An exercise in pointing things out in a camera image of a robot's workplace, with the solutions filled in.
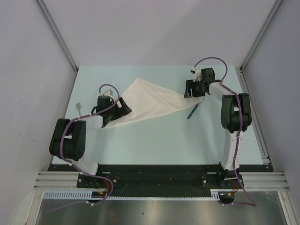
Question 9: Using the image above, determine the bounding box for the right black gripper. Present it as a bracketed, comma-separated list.
[184, 79, 206, 98]

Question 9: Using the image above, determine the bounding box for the white cloth napkin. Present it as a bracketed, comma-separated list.
[105, 78, 204, 128]

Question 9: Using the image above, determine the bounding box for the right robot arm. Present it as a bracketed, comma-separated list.
[184, 68, 252, 188]

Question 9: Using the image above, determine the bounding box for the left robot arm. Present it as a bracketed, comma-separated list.
[49, 95, 132, 188]

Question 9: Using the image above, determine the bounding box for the silver fork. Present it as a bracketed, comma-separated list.
[76, 103, 81, 117]

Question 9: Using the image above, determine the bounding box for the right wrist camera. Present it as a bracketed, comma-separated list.
[190, 67, 202, 82]

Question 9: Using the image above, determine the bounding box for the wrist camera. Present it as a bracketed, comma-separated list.
[190, 67, 202, 82]
[103, 90, 113, 97]

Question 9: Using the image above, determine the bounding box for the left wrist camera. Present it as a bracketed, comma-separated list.
[103, 90, 113, 97]

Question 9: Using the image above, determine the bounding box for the knife with green handle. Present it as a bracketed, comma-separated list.
[187, 104, 199, 120]

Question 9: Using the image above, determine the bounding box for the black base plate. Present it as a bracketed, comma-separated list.
[48, 164, 274, 199]

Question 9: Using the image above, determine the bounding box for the aluminium frame rail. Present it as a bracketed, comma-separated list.
[34, 172, 79, 190]

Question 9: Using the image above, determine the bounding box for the white slotted cable duct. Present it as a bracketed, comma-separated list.
[43, 189, 222, 201]

